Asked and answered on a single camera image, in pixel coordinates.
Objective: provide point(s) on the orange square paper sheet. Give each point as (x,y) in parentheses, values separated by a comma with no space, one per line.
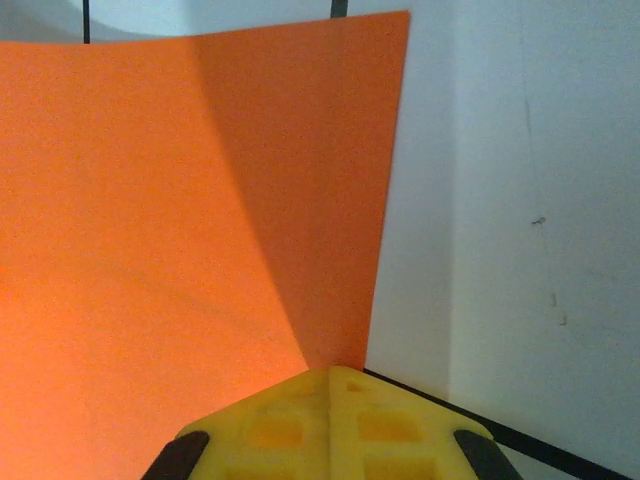
(150,200)

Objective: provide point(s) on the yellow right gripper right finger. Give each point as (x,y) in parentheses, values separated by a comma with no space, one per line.
(390,440)

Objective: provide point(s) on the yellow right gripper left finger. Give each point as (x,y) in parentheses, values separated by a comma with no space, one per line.
(270,440)

